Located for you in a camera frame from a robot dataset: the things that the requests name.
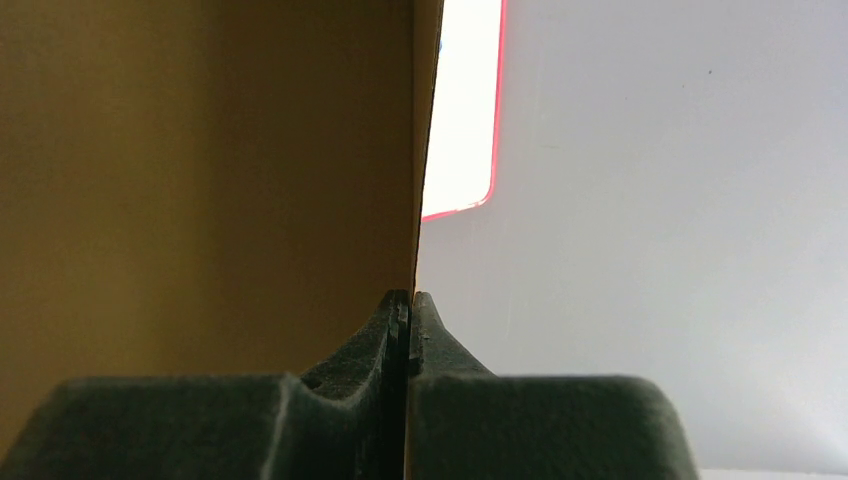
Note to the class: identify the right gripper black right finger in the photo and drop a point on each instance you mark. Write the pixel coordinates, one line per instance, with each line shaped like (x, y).
(465, 422)

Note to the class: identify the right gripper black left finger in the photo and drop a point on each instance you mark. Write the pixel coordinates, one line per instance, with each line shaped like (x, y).
(341, 419)

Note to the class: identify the brown cardboard box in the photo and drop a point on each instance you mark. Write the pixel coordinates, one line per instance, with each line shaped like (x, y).
(203, 187)

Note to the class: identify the pink framed whiteboard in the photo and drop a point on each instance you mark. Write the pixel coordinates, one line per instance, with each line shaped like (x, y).
(462, 150)

